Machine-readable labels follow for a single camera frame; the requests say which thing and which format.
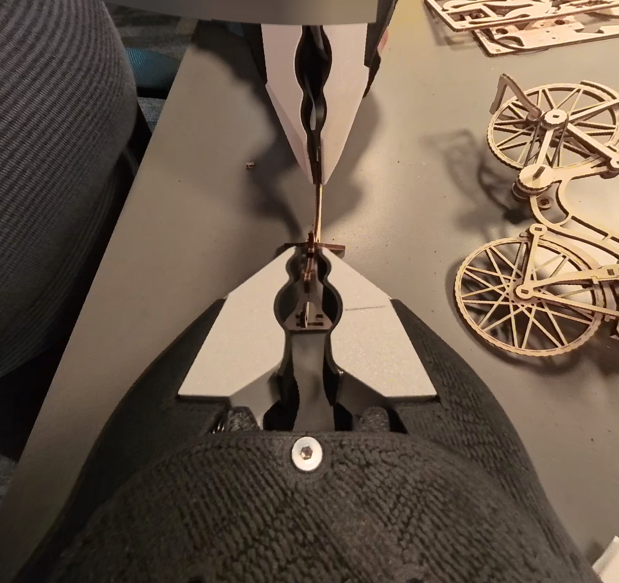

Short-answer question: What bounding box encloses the small wooden model stand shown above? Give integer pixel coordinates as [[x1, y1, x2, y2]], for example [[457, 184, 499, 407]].
[[284, 237, 347, 333]]

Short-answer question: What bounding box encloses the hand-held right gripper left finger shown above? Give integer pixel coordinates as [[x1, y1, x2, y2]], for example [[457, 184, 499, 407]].
[[178, 249, 310, 407]]

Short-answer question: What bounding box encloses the wooden bicycle model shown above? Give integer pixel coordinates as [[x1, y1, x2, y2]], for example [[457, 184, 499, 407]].
[[455, 74, 619, 358]]

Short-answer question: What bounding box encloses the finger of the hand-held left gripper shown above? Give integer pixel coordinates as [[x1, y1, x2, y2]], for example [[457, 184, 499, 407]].
[[317, 24, 367, 185], [261, 24, 321, 183]]

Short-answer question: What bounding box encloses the small wooden part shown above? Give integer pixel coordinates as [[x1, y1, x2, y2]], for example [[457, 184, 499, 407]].
[[312, 181, 326, 250]]

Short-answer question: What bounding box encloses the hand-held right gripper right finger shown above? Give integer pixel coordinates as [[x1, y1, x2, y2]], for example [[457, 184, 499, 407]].
[[317, 250, 436, 417]]

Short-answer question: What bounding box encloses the white instruction booklet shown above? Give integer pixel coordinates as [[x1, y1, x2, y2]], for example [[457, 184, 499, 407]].
[[591, 537, 619, 583]]

